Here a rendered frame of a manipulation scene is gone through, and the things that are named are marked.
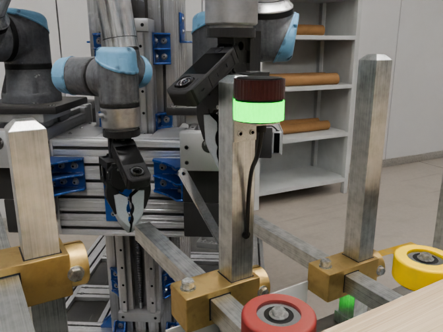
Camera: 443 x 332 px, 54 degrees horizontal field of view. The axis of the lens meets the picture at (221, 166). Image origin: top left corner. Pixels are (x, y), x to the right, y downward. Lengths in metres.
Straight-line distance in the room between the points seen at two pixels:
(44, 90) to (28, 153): 0.78
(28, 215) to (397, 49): 4.28
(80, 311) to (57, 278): 1.32
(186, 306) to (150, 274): 0.82
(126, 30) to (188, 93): 0.46
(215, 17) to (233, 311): 0.39
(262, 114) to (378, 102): 0.26
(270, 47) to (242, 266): 0.61
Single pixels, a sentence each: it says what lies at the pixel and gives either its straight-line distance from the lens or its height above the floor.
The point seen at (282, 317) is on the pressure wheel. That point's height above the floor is 0.91.
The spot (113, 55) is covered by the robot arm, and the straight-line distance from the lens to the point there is 0.83.
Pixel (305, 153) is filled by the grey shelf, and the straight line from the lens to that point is 3.97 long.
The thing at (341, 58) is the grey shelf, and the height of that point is 1.09.
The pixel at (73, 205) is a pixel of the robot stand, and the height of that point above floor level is 0.77.
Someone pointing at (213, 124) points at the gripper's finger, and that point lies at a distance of 0.65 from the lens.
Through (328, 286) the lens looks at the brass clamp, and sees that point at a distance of 0.74.
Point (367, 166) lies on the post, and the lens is 0.72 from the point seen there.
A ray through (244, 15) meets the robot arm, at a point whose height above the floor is 1.22.
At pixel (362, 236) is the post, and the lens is 0.76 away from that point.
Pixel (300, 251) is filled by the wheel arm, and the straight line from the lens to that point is 0.83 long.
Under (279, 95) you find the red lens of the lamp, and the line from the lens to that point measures 0.50.
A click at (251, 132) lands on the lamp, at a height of 1.08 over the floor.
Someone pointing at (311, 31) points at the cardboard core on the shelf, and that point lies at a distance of 3.59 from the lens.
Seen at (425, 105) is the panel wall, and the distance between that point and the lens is 4.98.
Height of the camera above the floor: 1.18
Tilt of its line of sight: 15 degrees down
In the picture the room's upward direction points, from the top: straight up
